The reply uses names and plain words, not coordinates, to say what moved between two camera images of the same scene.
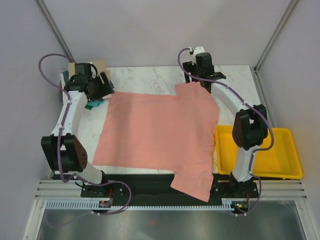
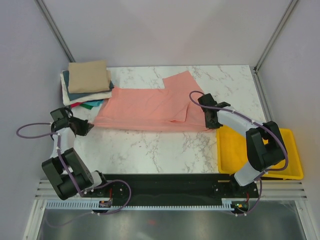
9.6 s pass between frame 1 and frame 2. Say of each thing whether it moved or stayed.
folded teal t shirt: stayed
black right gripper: moved
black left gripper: moved
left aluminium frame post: stayed
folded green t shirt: stayed
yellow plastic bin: stayed
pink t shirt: moved
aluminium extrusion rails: stayed
